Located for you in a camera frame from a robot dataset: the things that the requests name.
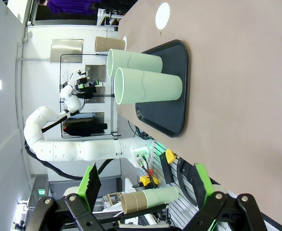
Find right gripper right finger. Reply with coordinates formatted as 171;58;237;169
186;162;269;231

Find tall brown cup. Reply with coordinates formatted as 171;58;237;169
94;36;127;52

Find white paper doily coaster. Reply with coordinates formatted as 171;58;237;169
155;1;170;31

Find grey aluminium mounting plate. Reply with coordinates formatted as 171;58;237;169
150;144;228;231

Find yellow emergency stop box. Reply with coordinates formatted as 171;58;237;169
139;168;160;189

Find stacked mint green cup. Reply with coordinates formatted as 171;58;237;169
143;186;180;209

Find black clothes rack frame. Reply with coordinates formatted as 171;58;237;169
60;54;120;140

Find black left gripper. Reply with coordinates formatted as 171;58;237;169
74;78;100;100

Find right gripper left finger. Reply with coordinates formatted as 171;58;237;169
25;162;103;231

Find grey metal wall panel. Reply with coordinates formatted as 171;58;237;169
85;86;106;103
85;64;107;83
50;38;84;64

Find black clothes on rack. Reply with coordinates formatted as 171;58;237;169
62;119;108;136

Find grey blue folded cloth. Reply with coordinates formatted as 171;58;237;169
68;112;105;120

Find violet cloth garment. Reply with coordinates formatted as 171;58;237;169
46;0;101;14

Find tall mint green cup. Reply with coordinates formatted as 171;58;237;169
114;67;183;106
106;48;164;79

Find thick black cable conduit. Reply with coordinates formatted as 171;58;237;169
24;141;114;180

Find black plastic tray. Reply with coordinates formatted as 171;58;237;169
134;39;189;138

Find stacked brown cup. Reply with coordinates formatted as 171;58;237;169
133;190;148;211
120;192;137;214

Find yellow and black handheld device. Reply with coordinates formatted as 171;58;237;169
159;148;178;184

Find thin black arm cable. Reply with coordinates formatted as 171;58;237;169
41;109;81;133

